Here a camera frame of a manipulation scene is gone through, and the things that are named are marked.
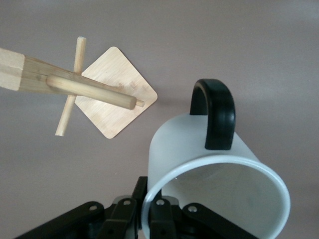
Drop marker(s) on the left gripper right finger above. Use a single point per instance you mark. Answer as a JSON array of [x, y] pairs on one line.
[[162, 219]]

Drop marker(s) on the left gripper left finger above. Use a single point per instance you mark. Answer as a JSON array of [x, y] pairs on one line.
[[119, 219]]

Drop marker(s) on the wooden cup rack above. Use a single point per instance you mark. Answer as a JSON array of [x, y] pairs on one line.
[[119, 99]]

